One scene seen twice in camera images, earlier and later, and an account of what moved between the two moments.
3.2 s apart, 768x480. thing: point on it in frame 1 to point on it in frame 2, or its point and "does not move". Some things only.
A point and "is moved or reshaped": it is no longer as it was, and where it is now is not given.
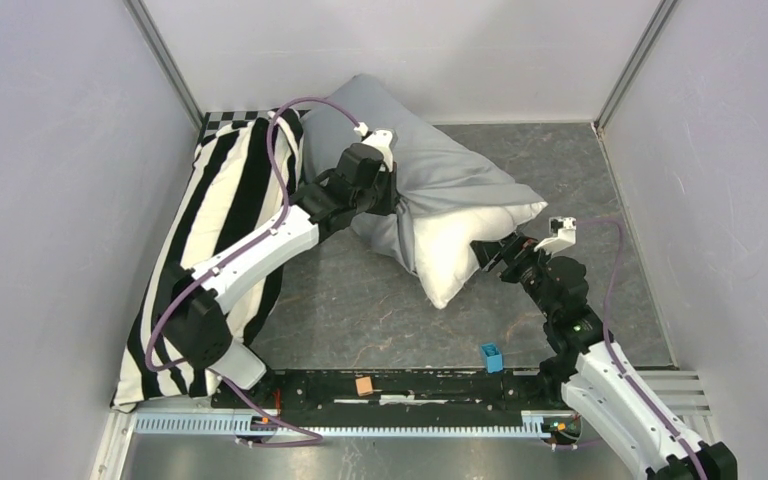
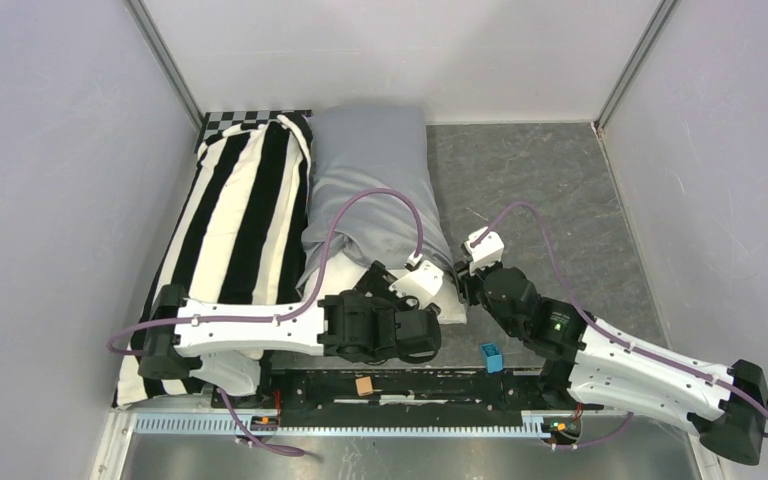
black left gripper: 391,198 to 377,282
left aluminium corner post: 158,50 does not move
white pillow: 444,257 to 342,272
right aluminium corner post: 631,67 does not move
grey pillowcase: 434,175 is moved or reshaped
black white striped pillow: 240,184 does not move
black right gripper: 515,249 to 466,282
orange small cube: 364,386 does not move
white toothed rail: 224,423 does not move
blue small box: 494,358 does not move
